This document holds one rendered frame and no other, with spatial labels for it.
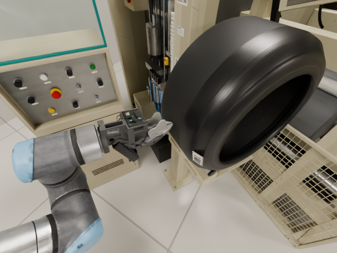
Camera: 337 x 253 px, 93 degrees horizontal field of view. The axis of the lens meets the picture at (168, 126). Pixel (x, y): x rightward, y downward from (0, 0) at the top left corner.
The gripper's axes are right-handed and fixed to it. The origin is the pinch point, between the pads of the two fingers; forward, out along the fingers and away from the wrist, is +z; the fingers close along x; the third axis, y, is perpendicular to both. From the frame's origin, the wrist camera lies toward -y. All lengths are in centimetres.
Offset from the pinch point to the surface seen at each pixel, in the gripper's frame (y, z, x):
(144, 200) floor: -124, 3, 27
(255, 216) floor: -113, 86, -33
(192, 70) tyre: 15.2, 8.9, 5.2
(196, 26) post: 20.9, 24.7, 27.8
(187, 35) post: 17.7, 22.0, 28.7
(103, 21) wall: -39, 42, 321
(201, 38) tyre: 21.7, 15.0, 11.5
